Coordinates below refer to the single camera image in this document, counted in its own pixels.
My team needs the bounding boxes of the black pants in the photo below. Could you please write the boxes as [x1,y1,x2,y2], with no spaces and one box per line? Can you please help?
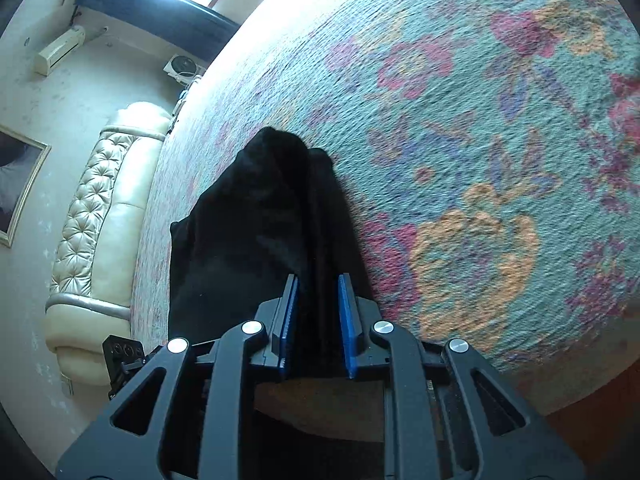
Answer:
[167,126,377,430]

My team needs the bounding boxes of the cream tufted headboard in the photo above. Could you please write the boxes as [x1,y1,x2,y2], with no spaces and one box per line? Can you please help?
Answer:
[44,102,171,387]

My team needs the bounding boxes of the framed picture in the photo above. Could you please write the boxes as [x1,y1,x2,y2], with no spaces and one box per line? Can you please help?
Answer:
[0,126,51,247]

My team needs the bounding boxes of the white fan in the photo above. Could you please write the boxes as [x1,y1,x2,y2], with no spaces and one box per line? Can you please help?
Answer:
[163,54,205,87]

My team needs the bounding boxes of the floral bedspread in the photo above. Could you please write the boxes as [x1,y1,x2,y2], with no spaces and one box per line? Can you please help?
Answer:
[132,0,639,413]

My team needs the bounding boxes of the white air conditioner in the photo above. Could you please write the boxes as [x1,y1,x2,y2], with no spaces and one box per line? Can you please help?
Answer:
[34,25,86,77]

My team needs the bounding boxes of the dark blue left curtain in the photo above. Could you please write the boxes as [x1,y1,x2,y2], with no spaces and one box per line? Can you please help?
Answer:
[75,0,240,62]

